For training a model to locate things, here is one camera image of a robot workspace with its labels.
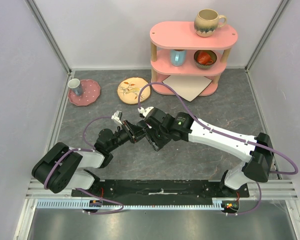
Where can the grey small cup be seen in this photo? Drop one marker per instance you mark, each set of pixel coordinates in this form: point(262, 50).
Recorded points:
point(75, 86)

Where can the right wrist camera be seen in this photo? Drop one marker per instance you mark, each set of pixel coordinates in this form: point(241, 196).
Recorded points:
point(148, 120)

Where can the beige ceramic mug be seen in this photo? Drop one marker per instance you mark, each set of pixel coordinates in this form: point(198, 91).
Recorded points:
point(207, 21)

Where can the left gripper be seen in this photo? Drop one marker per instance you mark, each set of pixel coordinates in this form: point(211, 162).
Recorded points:
point(135, 132)

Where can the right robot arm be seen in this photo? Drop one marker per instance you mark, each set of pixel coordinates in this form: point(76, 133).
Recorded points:
point(256, 159)

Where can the pink dotted plate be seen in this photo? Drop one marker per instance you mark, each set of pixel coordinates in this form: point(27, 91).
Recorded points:
point(91, 91)

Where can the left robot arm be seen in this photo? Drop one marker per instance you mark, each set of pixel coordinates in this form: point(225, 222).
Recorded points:
point(59, 167)

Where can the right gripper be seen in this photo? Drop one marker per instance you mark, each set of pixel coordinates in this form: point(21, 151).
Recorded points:
point(151, 135)

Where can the pink three-tier shelf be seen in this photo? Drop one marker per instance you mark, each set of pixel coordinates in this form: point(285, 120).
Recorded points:
point(181, 35)

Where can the yellow bird plate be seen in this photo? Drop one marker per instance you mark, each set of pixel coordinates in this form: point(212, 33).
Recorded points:
point(129, 90)

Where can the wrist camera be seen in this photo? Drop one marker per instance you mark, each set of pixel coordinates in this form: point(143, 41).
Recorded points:
point(148, 120)
point(117, 117)

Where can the white square board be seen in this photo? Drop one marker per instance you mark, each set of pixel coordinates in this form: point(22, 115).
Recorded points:
point(187, 87)

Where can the black remote control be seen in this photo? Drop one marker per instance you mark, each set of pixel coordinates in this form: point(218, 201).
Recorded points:
point(152, 135)

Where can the light blue mug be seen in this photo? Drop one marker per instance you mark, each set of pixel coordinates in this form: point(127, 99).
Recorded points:
point(177, 57)

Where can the orange cup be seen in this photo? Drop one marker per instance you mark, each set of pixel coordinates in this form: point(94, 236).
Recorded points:
point(204, 58)

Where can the slotted cable duct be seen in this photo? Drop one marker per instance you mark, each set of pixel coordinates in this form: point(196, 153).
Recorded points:
point(91, 204)

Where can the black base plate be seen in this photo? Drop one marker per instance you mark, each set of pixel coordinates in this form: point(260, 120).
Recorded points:
point(164, 191)

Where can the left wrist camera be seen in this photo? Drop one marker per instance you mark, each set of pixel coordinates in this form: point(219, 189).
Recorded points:
point(117, 117)

